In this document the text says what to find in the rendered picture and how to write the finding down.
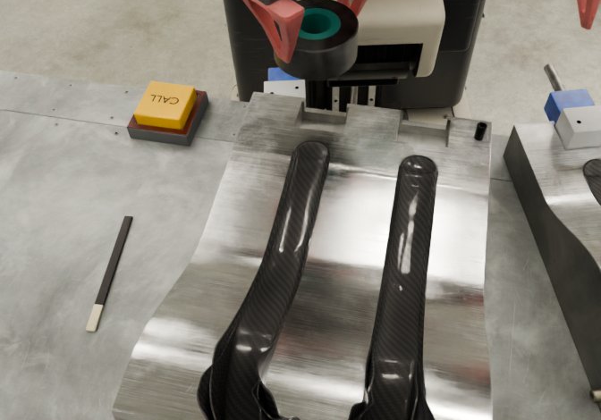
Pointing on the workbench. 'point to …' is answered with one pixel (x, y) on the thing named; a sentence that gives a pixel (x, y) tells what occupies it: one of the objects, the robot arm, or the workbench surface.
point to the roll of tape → (323, 41)
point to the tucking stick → (109, 274)
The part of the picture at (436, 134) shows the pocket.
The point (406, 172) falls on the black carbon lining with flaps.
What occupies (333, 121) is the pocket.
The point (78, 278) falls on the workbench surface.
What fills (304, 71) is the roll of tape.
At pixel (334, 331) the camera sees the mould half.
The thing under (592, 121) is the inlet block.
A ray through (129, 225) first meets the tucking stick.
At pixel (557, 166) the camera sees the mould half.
